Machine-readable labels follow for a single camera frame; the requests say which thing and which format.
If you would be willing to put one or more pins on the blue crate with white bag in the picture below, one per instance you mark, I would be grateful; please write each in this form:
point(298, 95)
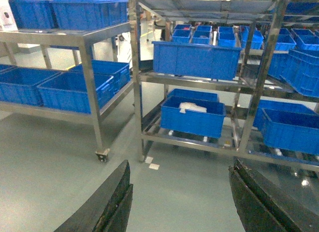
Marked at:
point(208, 123)

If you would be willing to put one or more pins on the white plastic bag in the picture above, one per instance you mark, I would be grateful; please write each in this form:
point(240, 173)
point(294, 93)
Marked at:
point(191, 107)

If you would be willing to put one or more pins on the long blue shelf crate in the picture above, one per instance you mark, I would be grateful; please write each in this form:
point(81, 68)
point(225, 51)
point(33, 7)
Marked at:
point(197, 60)

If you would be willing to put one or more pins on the blue crate on cart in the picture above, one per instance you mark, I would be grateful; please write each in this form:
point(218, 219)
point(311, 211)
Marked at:
point(19, 85)
point(67, 91)

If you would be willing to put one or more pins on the steel wheeled cart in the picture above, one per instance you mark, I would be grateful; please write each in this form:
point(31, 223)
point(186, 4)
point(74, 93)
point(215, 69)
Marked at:
point(84, 41)

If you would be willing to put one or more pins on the steel shelf rack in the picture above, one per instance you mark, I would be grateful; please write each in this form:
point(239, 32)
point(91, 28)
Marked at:
point(248, 91)

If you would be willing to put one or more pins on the top blue cart crate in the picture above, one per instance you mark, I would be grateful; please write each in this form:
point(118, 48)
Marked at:
point(89, 14)

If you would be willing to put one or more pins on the lower right shelf crate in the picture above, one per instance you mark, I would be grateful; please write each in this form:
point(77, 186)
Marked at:
point(291, 131)

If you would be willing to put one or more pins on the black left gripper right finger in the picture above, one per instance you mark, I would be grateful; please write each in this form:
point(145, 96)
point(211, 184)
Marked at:
point(264, 207)

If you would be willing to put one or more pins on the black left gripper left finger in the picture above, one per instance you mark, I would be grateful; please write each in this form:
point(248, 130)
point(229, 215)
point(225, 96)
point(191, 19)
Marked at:
point(108, 209)

